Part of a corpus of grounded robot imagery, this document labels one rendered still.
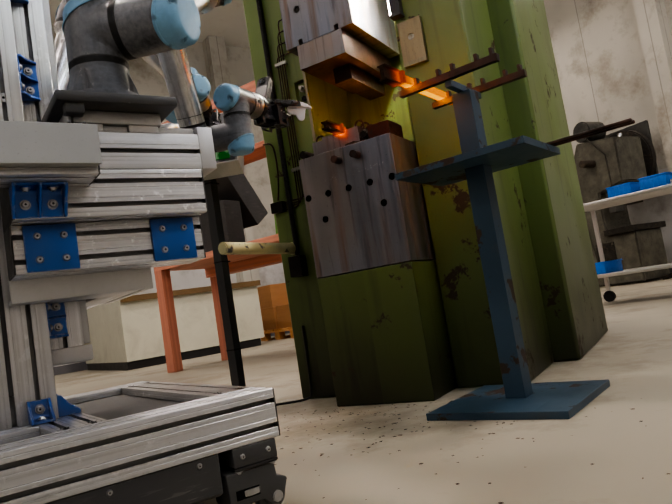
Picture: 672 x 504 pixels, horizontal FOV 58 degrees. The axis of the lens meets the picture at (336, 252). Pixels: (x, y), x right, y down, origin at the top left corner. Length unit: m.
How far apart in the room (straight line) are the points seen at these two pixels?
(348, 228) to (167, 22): 1.11
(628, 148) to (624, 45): 2.03
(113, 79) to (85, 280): 0.40
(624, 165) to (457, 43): 7.23
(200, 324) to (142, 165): 6.40
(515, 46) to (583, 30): 8.67
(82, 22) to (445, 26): 1.38
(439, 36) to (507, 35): 0.47
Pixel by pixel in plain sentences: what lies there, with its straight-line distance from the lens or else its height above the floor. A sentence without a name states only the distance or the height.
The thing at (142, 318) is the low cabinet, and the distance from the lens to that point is 7.39.
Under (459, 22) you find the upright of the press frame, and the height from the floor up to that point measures 1.28.
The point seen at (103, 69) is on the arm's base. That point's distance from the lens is 1.31.
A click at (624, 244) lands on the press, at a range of 9.33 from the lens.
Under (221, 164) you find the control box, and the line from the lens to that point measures 2.37.
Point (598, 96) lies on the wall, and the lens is 11.05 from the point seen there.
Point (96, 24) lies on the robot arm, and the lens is 1.34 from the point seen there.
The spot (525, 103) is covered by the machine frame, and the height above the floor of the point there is 1.05.
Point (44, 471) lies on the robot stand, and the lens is 1.07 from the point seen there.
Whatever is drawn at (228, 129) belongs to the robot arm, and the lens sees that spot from 1.74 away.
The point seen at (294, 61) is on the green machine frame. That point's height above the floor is 1.38.
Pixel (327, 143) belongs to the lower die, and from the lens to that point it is 2.31.
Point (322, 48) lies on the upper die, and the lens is 2.40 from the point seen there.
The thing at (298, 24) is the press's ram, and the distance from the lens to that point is 2.49.
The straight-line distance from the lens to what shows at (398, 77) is 1.84.
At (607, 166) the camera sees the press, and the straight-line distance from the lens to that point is 9.31.
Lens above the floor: 0.36
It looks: 5 degrees up
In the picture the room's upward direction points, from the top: 9 degrees counter-clockwise
